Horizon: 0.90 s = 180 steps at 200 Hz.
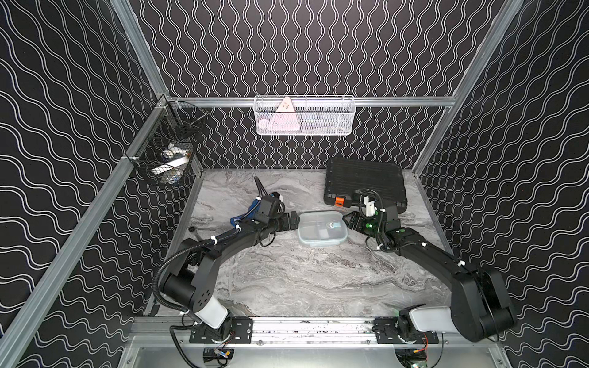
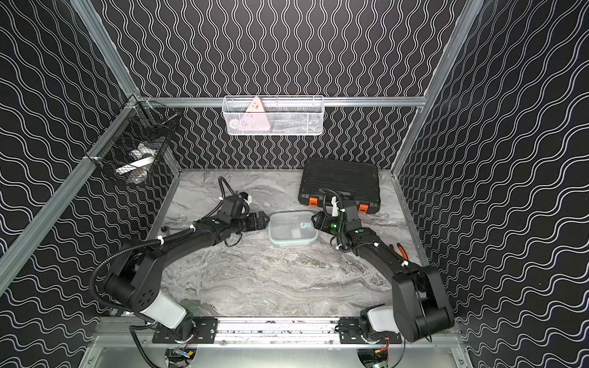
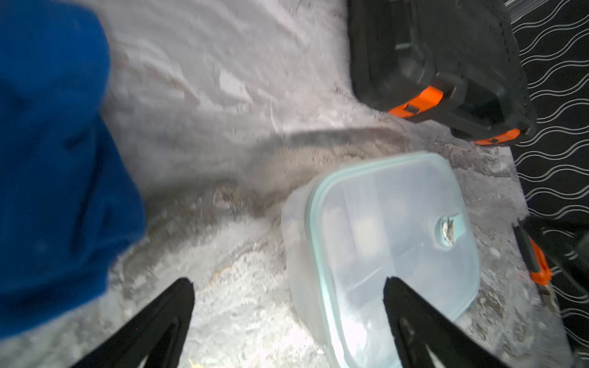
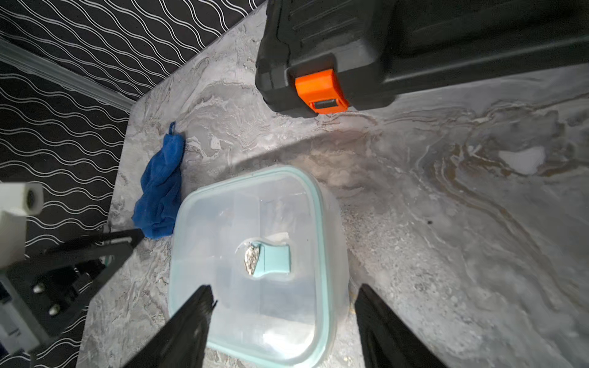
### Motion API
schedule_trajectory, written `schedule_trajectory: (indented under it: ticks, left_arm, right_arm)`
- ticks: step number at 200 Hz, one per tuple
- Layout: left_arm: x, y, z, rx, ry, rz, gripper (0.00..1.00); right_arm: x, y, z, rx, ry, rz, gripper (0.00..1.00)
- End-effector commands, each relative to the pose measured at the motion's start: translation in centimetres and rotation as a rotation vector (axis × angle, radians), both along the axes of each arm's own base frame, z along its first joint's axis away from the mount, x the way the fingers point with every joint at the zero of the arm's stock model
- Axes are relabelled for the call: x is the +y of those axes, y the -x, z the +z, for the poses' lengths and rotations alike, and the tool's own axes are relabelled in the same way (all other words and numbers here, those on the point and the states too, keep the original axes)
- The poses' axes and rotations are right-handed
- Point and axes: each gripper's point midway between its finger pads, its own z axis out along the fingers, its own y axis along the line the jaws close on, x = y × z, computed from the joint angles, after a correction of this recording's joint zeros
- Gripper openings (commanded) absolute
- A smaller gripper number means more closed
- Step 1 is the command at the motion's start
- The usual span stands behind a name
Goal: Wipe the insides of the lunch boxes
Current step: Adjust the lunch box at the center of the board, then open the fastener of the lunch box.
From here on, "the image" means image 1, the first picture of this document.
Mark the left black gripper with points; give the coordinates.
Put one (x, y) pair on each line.
(285, 220)

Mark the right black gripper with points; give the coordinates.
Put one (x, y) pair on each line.
(357, 217)

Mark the clear plastic lunch box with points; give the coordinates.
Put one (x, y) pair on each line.
(322, 229)

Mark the blue cleaning cloth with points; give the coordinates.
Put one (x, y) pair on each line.
(253, 207)

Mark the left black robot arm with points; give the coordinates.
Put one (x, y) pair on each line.
(186, 281)

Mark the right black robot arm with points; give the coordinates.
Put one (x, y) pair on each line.
(480, 305)

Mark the black plastic tool case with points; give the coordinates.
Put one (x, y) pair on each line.
(345, 177)

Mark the pink triangular card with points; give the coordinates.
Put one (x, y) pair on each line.
(285, 119)

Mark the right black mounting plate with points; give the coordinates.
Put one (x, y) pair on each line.
(398, 330)

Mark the black mounting plate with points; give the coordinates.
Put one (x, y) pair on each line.
(398, 330)
(233, 330)

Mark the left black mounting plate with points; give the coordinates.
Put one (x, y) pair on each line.
(233, 330)

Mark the white items in black basket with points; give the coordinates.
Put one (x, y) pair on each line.
(173, 162)

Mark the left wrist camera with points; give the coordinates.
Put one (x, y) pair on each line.
(268, 209)

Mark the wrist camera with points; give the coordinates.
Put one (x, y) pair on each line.
(268, 209)
(369, 207)

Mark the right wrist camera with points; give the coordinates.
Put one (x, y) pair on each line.
(369, 207)

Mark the white wire wall basket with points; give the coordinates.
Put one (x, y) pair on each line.
(321, 115)

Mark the black wire mesh basket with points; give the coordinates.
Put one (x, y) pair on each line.
(179, 121)

